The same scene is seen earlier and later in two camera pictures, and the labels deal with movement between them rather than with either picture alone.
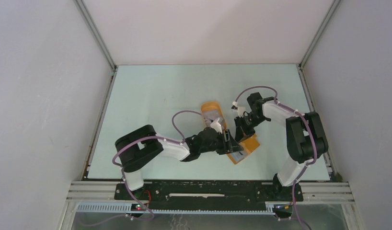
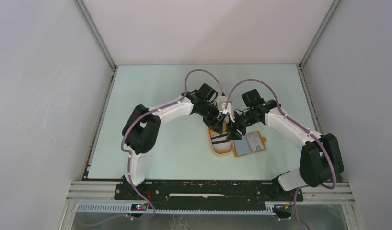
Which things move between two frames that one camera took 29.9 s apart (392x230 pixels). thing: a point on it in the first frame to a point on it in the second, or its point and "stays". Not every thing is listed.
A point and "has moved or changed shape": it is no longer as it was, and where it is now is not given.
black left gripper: (230, 145) to (214, 124)
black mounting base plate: (211, 196) stays
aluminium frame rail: (312, 191) stays
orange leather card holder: (248, 145) has moved or changed shape
